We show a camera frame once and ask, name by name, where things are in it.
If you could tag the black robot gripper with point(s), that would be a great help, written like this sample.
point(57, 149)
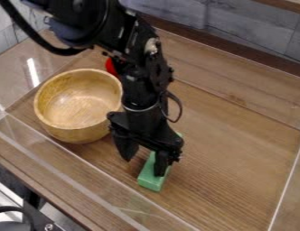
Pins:
point(145, 128)

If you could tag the green rectangular block stick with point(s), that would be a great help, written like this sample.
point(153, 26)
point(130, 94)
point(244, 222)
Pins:
point(147, 180)

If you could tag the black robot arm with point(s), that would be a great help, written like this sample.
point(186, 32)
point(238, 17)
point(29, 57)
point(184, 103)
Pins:
point(89, 23)

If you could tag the brown wooden bowl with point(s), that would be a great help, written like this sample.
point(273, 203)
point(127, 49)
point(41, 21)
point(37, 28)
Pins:
point(71, 103)

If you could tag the red plush radish toy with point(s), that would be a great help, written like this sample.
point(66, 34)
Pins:
point(110, 67)

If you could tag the black stand under table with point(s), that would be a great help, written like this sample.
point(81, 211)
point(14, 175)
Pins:
point(25, 218)

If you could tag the clear acrylic tray wall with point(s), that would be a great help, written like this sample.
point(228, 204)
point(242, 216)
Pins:
point(101, 202)

